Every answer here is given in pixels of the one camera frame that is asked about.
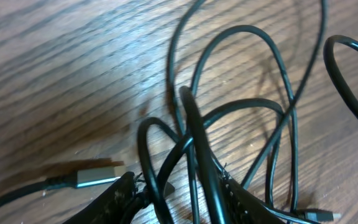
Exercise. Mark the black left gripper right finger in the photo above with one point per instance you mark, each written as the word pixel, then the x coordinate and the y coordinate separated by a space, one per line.
pixel 242 206

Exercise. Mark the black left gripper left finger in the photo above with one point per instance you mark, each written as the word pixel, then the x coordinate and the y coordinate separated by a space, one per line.
pixel 117 204

